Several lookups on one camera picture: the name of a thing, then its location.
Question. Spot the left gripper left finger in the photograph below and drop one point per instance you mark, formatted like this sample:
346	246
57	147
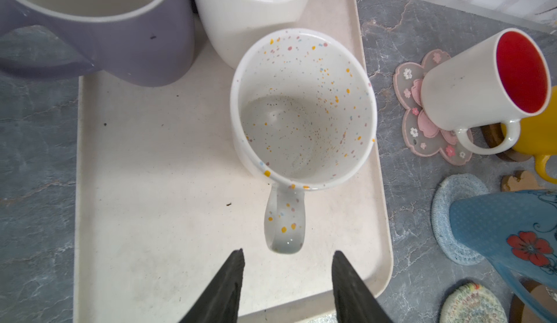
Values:
220	301

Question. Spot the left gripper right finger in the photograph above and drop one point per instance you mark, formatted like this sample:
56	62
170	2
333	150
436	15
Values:
354	302

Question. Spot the multicolour woven round coaster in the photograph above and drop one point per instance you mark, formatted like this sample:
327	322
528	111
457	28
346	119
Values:
472	302

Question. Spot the light blue woven coaster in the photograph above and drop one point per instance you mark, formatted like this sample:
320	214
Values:
454	188

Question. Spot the blue patterned mug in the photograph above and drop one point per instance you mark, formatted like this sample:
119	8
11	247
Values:
516	233

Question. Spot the pink flower silicone coaster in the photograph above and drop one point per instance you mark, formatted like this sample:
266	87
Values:
420	134

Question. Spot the speckled white mug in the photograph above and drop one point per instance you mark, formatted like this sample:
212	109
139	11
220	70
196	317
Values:
304	118

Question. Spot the brown paw cork coaster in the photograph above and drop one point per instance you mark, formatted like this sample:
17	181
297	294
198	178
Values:
519	181

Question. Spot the yellow mug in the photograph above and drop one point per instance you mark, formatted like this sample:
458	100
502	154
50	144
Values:
538	139

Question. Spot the white mug red inside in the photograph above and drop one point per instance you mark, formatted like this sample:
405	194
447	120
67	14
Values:
501	80

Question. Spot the plain wooden round coaster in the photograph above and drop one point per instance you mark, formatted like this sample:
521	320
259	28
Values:
493	135

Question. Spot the beige rectangular serving tray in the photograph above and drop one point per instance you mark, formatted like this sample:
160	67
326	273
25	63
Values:
162	200

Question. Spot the white mug grey rim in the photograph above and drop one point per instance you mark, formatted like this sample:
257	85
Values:
143	42

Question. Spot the plain white mug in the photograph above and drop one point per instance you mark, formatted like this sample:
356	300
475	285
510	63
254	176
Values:
233	26

